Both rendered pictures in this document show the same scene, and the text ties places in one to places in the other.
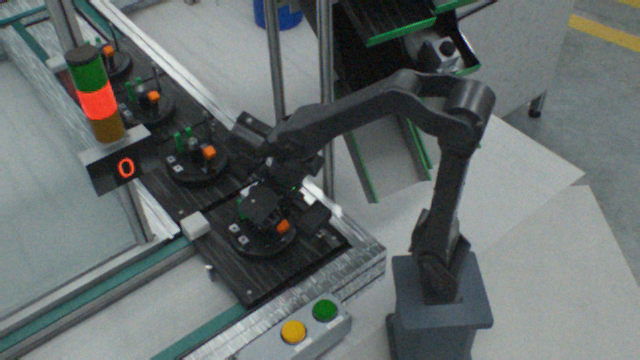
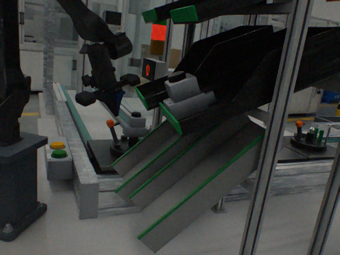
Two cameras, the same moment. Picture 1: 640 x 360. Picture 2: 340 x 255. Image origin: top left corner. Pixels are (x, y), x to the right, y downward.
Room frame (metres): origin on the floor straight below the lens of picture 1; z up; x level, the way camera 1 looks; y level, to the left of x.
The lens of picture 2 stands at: (1.07, -0.75, 1.33)
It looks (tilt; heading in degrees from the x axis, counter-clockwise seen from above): 16 degrees down; 102
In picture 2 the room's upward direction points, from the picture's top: 7 degrees clockwise
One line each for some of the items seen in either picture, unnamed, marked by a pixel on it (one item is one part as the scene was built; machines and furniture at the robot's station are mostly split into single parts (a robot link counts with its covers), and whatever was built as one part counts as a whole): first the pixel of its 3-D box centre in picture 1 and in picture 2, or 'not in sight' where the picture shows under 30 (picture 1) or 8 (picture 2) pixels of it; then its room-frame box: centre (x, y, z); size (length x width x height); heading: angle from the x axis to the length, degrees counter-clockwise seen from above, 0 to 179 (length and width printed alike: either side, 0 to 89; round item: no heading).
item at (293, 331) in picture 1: (293, 332); (57, 146); (0.56, 0.06, 0.96); 0.04 x 0.04 x 0.02
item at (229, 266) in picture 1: (263, 236); (132, 154); (0.79, 0.12, 0.96); 0.24 x 0.24 x 0.02; 37
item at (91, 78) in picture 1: (87, 70); (160, 17); (0.77, 0.34, 1.38); 0.05 x 0.05 x 0.05
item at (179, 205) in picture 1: (194, 151); not in sight; (0.99, 0.27, 1.01); 0.24 x 0.24 x 0.13; 37
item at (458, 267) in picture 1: (443, 255); (2, 101); (0.58, -0.18, 1.15); 0.09 x 0.07 x 0.06; 155
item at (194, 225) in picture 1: (195, 228); not in sight; (0.81, 0.26, 0.97); 0.05 x 0.05 x 0.04; 37
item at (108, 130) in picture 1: (105, 122); (156, 47); (0.77, 0.34, 1.28); 0.05 x 0.05 x 0.05
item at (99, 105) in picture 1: (96, 97); (158, 32); (0.77, 0.34, 1.33); 0.05 x 0.05 x 0.05
